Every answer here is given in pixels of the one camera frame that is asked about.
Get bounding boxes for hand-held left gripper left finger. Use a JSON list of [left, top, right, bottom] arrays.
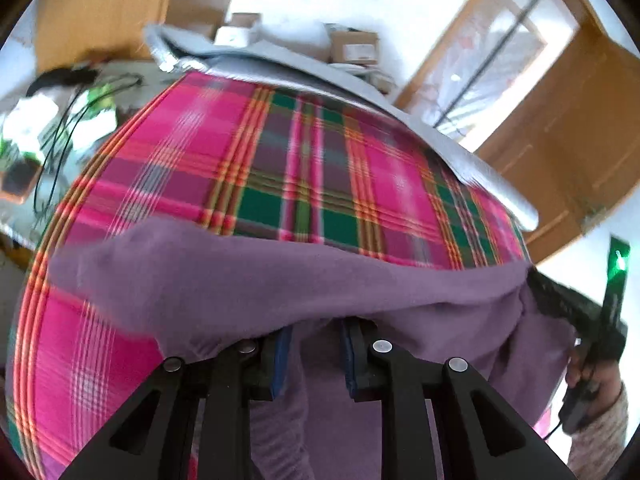
[[60, 327, 296, 480]]

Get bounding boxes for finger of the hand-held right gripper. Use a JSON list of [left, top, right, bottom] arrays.
[[526, 266, 584, 322]]

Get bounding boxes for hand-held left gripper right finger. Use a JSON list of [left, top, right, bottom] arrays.
[[340, 320, 576, 480]]

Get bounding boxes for purple fleece garment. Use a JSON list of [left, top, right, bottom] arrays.
[[50, 217, 576, 480]]

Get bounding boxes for person's right forearm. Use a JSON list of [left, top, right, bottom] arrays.
[[567, 385, 632, 468]]

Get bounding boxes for person's right hand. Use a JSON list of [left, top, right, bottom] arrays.
[[566, 345, 625, 413]]

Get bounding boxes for panelled wooden wardrobe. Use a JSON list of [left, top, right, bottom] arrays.
[[475, 25, 640, 263]]

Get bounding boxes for plaid bed sheet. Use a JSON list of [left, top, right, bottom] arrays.
[[7, 71, 533, 480]]

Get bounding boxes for sliding glass door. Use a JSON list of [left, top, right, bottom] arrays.
[[395, 0, 583, 153]]

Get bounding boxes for silver quilted mat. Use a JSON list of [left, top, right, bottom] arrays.
[[144, 22, 541, 233]]

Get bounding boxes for clear plastic bags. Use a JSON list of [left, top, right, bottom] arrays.
[[330, 62, 396, 93]]

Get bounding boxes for green white box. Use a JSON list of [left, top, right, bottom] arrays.
[[75, 82, 121, 148]]

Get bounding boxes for brown cardboard box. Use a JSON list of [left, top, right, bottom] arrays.
[[327, 25, 381, 66]]

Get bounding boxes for hairbrush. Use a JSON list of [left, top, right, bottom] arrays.
[[1, 160, 43, 197]]

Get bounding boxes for white cardboard box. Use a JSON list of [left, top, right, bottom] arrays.
[[215, 12, 263, 46]]

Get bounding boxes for white carton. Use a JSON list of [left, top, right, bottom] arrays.
[[0, 95, 56, 161]]

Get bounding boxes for black cloth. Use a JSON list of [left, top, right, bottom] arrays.
[[27, 65, 98, 93]]

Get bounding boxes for black cable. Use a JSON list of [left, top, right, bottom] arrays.
[[32, 72, 143, 221]]

